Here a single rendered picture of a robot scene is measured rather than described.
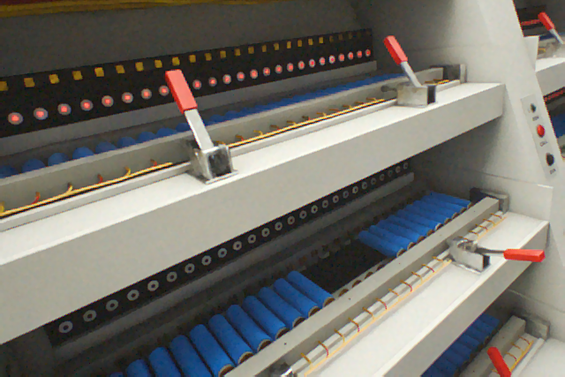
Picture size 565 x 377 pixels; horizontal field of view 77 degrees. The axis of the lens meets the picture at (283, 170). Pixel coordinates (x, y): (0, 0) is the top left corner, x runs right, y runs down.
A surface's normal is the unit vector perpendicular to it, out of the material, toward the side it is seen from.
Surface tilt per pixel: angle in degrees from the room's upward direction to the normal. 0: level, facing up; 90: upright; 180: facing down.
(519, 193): 90
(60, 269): 111
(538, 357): 21
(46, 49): 90
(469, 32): 90
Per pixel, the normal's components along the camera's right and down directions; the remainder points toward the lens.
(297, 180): 0.59, 0.20
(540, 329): -0.80, 0.30
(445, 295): -0.13, -0.93
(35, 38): 0.51, -0.15
